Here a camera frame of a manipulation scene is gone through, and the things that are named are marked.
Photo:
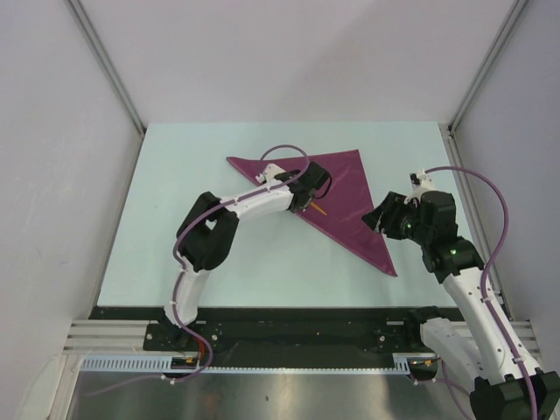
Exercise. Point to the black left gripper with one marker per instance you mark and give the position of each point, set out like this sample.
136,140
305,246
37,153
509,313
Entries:
300,210

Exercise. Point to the white slotted cable duct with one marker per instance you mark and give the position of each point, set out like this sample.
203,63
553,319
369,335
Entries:
395,364

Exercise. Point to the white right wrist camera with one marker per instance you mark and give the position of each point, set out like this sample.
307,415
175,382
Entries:
421,183

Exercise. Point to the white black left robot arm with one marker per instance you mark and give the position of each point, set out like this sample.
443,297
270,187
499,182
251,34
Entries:
205,238

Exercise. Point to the right aluminium frame post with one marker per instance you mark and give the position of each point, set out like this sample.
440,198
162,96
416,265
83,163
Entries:
490,60

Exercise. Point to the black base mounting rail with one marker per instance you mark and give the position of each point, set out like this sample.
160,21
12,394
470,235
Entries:
348,336

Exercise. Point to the purple cloth napkin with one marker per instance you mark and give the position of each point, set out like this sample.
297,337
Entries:
348,200

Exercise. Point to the orange plastic spoon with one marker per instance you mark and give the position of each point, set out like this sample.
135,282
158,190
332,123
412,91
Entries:
318,208

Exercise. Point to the aluminium frame post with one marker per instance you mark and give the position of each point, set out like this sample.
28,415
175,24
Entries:
106,64
490,60

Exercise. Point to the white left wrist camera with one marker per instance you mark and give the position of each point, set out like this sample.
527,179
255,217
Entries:
268,173

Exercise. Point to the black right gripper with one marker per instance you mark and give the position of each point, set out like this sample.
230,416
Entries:
394,206

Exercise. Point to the left aluminium frame post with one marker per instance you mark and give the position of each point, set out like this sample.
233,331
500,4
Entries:
106,64

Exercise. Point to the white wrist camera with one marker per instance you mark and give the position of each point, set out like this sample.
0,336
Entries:
268,173
421,183

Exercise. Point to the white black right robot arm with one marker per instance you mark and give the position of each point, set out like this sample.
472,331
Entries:
502,378

